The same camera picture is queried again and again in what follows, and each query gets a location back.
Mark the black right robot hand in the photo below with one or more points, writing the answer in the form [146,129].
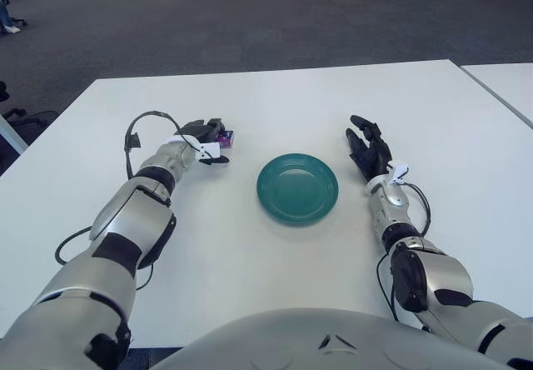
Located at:
[372,157]

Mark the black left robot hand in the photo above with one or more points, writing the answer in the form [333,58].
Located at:
[195,128]

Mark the blue purple gum pack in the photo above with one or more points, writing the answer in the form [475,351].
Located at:
[228,138]

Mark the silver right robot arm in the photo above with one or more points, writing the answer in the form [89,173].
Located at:
[445,274]

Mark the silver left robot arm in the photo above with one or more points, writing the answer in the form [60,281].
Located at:
[125,211]

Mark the green round plate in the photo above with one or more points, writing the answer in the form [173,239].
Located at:
[296,191]

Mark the white office table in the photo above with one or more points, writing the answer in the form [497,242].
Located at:
[501,84]

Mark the black office chair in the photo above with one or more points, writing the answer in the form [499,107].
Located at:
[31,120]

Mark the grey robot torso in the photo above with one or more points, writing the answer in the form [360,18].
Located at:
[291,341]

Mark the person leg with white shoe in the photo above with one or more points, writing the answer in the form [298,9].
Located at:
[6,18]

